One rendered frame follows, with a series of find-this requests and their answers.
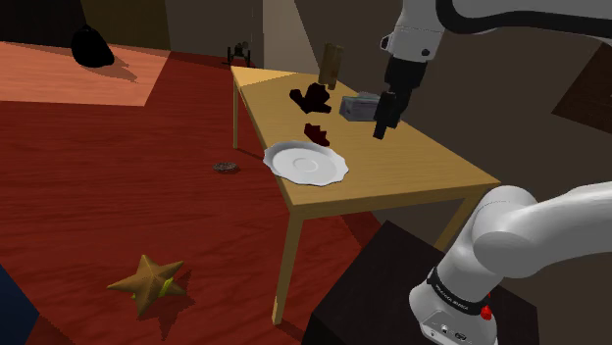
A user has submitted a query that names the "brown wooden block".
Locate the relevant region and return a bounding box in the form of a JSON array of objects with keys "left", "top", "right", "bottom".
[{"left": 317, "top": 42, "right": 344, "bottom": 91}]

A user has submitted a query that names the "dark robot stand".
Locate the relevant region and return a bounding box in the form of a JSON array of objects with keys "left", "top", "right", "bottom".
[{"left": 300, "top": 220, "right": 541, "bottom": 345}]

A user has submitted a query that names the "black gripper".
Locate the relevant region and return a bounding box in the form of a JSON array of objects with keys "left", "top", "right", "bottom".
[{"left": 372, "top": 54, "right": 430, "bottom": 141}]

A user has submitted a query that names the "large dark red object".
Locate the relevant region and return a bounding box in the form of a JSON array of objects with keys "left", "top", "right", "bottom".
[{"left": 288, "top": 82, "right": 333, "bottom": 116}]

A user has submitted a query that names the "black rounded object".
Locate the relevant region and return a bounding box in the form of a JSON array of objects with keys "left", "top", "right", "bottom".
[{"left": 70, "top": 25, "right": 116, "bottom": 69}]

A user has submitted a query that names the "small dark red object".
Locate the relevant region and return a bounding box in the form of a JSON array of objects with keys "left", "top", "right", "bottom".
[{"left": 303, "top": 123, "right": 332, "bottom": 148}]

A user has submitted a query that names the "yellow wooden table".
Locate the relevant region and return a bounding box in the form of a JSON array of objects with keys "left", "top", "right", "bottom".
[{"left": 230, "top": 65, "right": 502, "bottom": 326}]

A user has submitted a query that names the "grey box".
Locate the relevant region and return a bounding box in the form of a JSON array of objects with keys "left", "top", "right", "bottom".
[{"left": 338, "top": 91, "right": 382, "bottom": 123}]

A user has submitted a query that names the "golden star toy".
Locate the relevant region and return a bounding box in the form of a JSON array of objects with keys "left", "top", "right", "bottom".
[{"left": 106, "top": 254, "right": 187, "bottom": 318}]

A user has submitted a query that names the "small dark wheeled toy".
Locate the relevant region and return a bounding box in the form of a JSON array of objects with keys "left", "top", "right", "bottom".
[{"left": 221, "top": 40, "right": 257, "bottom": 68}]

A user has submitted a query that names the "white scalloped plate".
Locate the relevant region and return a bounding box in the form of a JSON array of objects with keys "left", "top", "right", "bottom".
[{"left": 262, "top": 139, "right": 350, "bottom": 187}]

